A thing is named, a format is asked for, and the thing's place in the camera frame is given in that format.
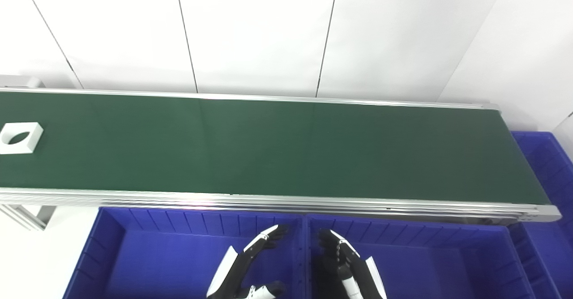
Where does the aluminium conveyor support leg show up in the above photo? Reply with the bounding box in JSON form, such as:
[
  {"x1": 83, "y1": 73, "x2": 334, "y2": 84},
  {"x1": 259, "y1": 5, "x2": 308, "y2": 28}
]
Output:
[{"x1": 0, "y1": 204, "x2": 57, "y2": 231}]

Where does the white square part round hole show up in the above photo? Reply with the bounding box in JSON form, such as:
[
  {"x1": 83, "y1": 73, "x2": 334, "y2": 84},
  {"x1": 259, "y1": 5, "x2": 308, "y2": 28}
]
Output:
[{"x1": 0, "y1": 121, "x2": 44, "y2": 155}]

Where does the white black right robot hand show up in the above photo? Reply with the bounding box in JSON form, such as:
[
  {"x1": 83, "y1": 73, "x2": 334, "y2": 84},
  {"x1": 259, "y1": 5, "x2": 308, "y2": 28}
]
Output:
[{"x1": 313, "y1": 229, "x2": 388, "y2": 299}]

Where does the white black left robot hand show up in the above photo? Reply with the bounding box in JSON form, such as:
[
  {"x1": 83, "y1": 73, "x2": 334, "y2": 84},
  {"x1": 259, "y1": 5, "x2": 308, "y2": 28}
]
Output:
[{"x1": 207, "y1": 224, "x2": 290, "y2": 299}]

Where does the green conveyor belt aluminium frame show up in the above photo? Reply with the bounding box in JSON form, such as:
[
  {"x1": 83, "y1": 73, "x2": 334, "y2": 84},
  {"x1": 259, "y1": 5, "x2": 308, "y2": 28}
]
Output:
[{"x1": 0, "y1": 75, "x2": 562, "y2": 224}]

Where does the blue plastic bin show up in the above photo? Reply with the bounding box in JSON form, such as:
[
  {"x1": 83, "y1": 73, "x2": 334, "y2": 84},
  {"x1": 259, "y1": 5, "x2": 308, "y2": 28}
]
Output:
[
  {"x1": 63, "y1": 207, "x2": 309, "y2": 299},
  {"x1": 510, "y1": 131, "x2": 573, "y2": 299},
  {"x1": 304, "y1": 214, "x2": 549, "y2": 299}
]

